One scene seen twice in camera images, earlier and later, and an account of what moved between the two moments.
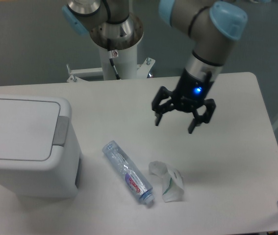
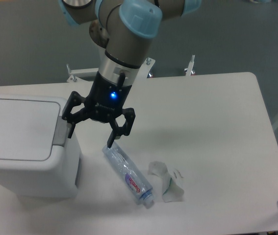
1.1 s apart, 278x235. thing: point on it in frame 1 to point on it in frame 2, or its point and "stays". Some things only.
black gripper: x=191 y=91 to x=106 y=98
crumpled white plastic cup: x=172 y=181 stays
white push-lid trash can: x=30 y=147 stays
